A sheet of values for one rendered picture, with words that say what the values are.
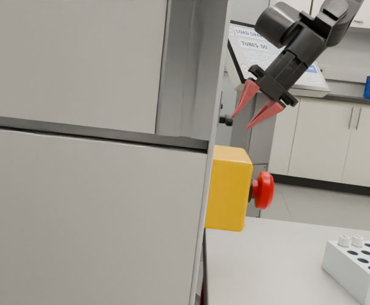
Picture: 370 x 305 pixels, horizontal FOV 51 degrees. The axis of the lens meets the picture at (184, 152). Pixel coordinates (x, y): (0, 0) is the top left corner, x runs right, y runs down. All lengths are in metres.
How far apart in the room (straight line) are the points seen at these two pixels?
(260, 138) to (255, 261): 1.21
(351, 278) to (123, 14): 0.38
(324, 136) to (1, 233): 3.63
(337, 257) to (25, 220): 0.36
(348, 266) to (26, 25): 0.41
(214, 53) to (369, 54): 4.36
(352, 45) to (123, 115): 4.33
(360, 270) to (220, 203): 0.19
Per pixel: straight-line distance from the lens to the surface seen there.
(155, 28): 0.25
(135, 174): 0.26
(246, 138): 1.66
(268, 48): 1.68
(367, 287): 0.48
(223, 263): 0.50
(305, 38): 0.74
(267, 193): 0.39
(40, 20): 0.27
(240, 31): 1.62
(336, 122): 3.84
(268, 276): 0.49
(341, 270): 0.51
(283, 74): 0.72
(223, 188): 0.37
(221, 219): 0.38
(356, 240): 0.53
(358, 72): 4.51
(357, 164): 3.95
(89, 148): 0.26
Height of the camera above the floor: 0.99
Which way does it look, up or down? 12 degrees down
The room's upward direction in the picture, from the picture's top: 6 degrees clockwise
